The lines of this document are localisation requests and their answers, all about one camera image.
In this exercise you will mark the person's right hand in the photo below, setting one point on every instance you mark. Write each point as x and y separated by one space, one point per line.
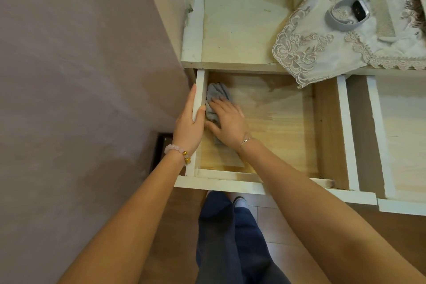
229 124

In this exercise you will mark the person's left hand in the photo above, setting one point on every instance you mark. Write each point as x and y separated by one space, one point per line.
188 134

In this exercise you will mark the grey knitted wiping cloth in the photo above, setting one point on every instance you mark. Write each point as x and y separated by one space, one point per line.
214 90

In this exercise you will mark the small white drawer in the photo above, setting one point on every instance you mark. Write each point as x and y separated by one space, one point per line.
283 120

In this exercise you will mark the silver grey wristband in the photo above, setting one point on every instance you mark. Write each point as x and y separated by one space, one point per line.
332 21

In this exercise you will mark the wide white drawer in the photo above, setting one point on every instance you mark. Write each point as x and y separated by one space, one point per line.
402 144

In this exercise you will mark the white comb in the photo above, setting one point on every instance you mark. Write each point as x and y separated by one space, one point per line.
382 17

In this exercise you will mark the person's right forearm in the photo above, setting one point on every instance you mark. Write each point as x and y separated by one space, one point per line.
332 220

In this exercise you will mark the person's left forearm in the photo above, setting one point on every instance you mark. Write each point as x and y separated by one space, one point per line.
126 227

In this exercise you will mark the person's right white shoe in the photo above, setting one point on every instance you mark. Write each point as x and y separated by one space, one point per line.
240 201

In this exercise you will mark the person's left leg in jeans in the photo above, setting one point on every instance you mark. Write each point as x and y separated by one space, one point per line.
216 244

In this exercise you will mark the person's leg in jeans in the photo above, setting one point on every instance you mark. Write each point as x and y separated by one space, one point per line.
256 250
216 244

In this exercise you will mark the person's right leg in jeans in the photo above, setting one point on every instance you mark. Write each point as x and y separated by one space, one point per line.
256 250

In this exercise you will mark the dark brown wooden trim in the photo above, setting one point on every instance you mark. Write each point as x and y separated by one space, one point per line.
159 150

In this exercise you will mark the cream dressing table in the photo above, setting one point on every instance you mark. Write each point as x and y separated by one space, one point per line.
239 21

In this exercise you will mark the quilted lace table cloth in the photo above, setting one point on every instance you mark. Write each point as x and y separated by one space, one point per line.
309 50

